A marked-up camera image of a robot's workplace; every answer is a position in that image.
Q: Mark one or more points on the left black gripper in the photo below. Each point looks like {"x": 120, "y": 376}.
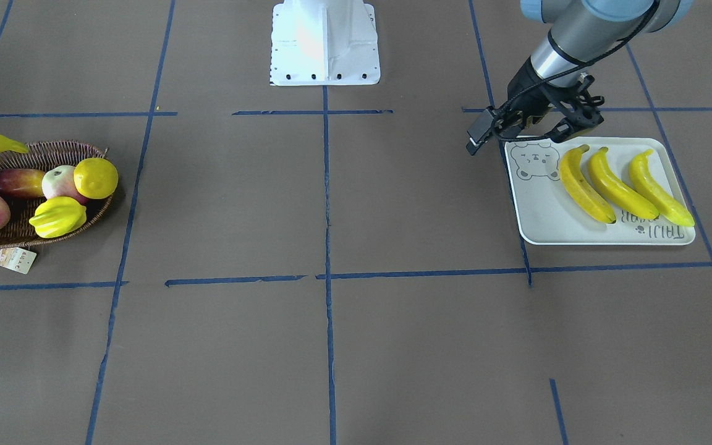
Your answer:
{"x": 524, "y": 81}

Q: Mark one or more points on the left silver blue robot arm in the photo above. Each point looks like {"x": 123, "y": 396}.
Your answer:
{"x": 582, "y": 31}

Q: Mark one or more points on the paper basket tag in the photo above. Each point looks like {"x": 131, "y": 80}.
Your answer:
{"x": 17, "y": 259}

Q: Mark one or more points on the purple red mango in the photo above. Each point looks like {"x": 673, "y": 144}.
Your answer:
{"x": 22, "y": 183}

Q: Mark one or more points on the white rectangular bear tray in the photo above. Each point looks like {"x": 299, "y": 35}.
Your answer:
{"x": 547, "y": 215}

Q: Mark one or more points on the yellow curved fruit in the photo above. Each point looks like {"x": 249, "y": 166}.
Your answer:
{"x": 57, "y": 217}

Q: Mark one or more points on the yellow pear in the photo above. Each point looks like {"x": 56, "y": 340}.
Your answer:
{"x": 96, "y": 178}

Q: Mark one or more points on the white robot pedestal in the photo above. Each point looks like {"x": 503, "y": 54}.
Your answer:
{"x": 324, "y": 43}

